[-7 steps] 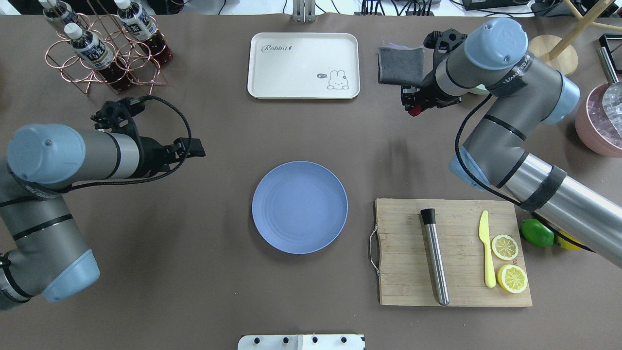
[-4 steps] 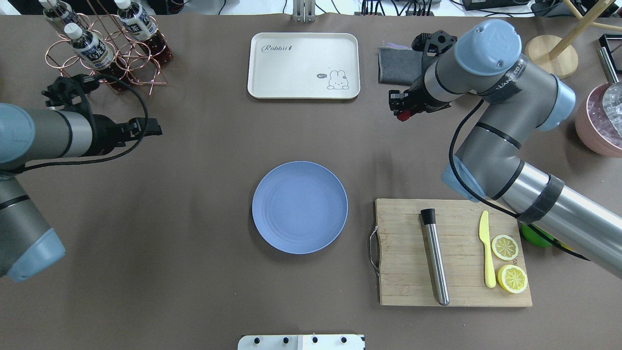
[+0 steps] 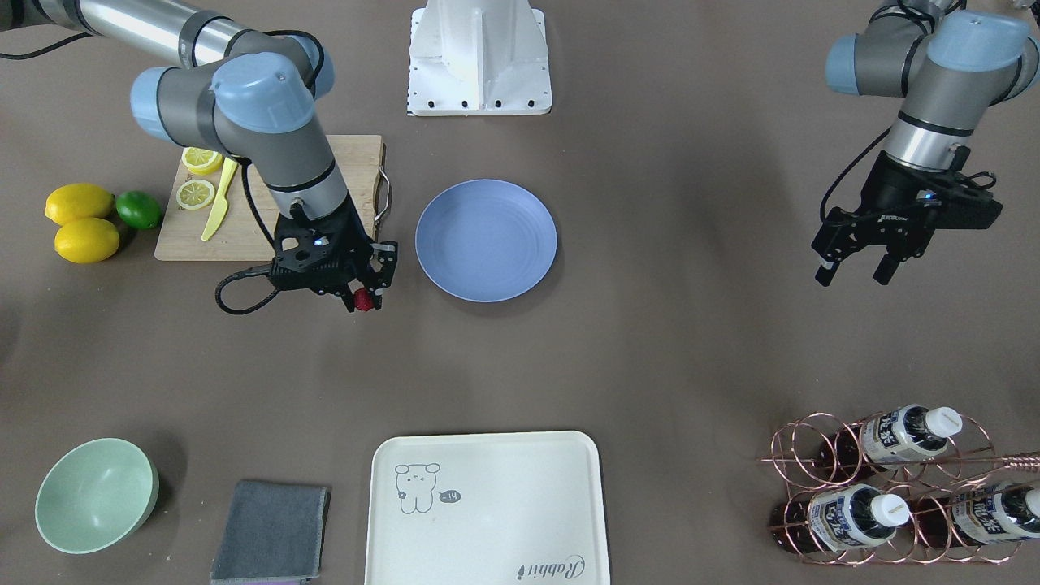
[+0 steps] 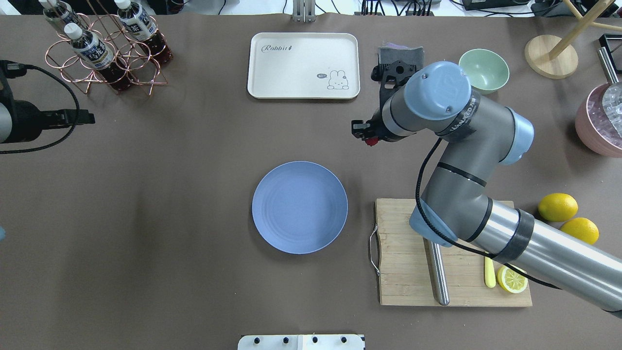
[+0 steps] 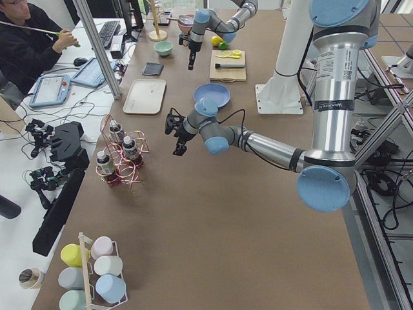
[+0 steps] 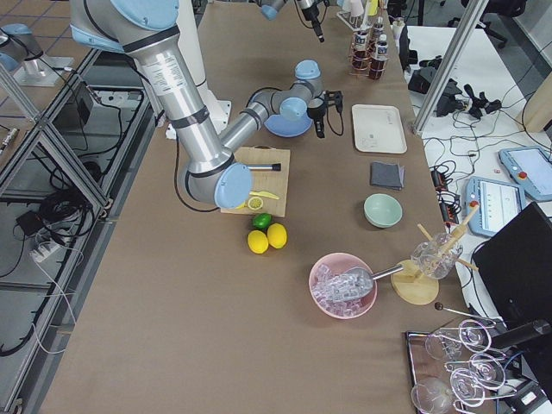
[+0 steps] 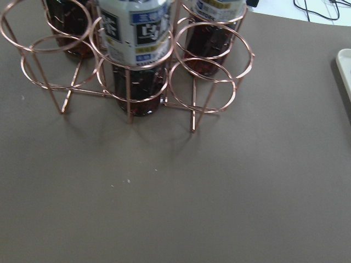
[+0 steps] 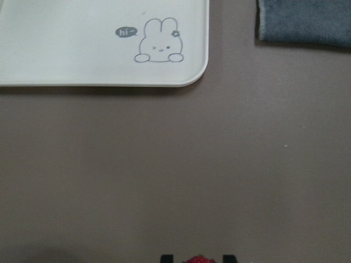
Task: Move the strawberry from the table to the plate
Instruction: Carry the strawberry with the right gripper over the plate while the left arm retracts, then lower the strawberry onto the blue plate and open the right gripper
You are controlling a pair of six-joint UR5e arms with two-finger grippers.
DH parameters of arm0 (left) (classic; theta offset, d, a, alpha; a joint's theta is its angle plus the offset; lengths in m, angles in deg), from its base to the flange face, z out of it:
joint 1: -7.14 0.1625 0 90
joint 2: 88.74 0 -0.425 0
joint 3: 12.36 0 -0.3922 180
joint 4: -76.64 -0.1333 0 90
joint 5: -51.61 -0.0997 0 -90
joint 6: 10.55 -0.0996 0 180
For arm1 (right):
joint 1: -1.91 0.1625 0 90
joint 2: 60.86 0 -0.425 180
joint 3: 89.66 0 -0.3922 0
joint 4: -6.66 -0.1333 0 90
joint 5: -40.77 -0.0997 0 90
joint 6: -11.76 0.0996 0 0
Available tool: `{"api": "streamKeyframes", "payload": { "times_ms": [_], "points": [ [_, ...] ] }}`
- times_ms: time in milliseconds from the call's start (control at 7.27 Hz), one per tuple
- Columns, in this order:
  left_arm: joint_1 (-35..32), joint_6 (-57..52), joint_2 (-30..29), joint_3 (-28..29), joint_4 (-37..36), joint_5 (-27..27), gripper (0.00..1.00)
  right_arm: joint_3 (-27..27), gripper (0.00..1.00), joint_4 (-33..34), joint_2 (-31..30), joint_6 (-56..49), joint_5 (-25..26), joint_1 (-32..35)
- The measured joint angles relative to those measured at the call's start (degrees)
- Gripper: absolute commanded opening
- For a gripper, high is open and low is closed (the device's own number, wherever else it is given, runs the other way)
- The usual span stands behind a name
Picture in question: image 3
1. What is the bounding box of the grey folded cloth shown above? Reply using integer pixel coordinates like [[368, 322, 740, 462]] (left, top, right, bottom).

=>
[[210, 480, 328, 584]]

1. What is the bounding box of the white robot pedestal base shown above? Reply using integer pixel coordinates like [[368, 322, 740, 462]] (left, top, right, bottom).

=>
[[406, 1, 553, 116]]

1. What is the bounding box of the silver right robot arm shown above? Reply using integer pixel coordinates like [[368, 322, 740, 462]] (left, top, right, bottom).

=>
[[2, 1, 398, 312]]

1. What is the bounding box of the cream rabbit tray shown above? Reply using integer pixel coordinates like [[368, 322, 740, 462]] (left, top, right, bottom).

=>
[[365, 431, 612, 584]]

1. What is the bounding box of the mint green bowl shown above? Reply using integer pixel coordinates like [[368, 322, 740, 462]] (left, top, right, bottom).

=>
[[34, 438, 160, 555]]

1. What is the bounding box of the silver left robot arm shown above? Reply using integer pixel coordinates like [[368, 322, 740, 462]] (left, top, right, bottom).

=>
[[811, 1, 1038, 286]]

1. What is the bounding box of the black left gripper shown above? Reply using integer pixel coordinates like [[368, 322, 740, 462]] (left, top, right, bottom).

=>
[[811, 151, 1003, 288]]

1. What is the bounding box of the yellow lemon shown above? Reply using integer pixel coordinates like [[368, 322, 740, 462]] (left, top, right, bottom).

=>
[[54, 217, 120, 264], [44, 183, 115, 226]]

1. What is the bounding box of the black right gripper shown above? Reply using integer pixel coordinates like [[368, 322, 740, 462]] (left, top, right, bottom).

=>
[[268, 197, 400, 314]]

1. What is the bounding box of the dark drink bottle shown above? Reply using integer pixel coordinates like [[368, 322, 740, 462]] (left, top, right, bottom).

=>
[[814, 404, 964, 482], [769, 483, 911, 555], [912, 481, 1039, 548]]

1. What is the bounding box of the copper wire bottle rack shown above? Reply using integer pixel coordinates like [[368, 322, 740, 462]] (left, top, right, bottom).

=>
[[760, 412, 1039, 567]]

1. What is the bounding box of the lemon half slice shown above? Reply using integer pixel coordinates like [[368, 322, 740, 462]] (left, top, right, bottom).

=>
[[180, 147, 224, 176]]

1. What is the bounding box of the wooden cutting board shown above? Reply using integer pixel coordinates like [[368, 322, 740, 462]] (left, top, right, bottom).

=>
[[154, 136, 386, 263]]

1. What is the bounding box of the yellow plastic knife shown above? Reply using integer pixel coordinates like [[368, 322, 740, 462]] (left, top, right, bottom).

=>
[[200, 157, 239, 243]]

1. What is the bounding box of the blue plate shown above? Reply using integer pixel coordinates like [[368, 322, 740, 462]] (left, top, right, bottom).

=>
[[414, 179, 558, 303]]

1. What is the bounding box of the green lime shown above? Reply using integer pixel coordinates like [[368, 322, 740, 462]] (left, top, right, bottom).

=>
[[115, 190, 163, 230]]

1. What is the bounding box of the red strawberry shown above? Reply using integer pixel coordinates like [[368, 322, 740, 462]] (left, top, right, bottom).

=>
[[352, 288, 375, 312]]

